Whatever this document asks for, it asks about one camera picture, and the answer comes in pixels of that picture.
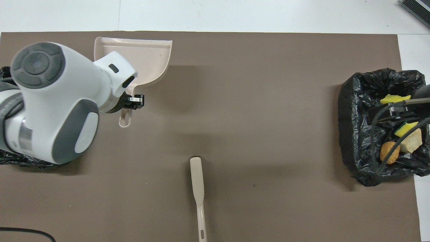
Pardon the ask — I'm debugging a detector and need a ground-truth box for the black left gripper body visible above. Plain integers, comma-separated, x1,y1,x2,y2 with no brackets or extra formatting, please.
107,93,134,114

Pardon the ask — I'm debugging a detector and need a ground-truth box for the yellow sponge piece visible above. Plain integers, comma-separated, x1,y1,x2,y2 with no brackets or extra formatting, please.
394,121,420,138
380,94,412,105

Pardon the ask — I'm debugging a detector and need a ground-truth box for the pale beige bread chunk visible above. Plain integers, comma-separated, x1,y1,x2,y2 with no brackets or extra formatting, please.
398,128,423,154

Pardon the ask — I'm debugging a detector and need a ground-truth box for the brown bread roll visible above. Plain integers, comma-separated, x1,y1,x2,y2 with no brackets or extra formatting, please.
380,141,401,165

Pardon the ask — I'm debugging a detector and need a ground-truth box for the beige plastic dustpan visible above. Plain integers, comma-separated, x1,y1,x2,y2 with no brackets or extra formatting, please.
94,37,173,128

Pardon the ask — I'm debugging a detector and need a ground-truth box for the bin with black trash bag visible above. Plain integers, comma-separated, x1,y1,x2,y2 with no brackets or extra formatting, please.
338,68,430,187
0,66,69,168

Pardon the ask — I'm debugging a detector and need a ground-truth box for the dark ribbed device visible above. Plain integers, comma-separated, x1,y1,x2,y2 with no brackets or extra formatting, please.
400,0,430,29

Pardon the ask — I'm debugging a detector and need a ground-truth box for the brown table mat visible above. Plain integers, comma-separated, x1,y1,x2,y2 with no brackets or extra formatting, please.
0,31,421,242

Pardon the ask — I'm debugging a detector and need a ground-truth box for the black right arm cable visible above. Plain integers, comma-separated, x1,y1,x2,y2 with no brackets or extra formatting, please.
370,97,430,175

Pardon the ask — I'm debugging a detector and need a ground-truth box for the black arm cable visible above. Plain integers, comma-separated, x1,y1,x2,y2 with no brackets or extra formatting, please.
0,227,56,242
370,97,430,175

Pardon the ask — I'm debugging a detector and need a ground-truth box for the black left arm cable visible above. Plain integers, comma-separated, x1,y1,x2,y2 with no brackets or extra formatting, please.
0,227,56,242

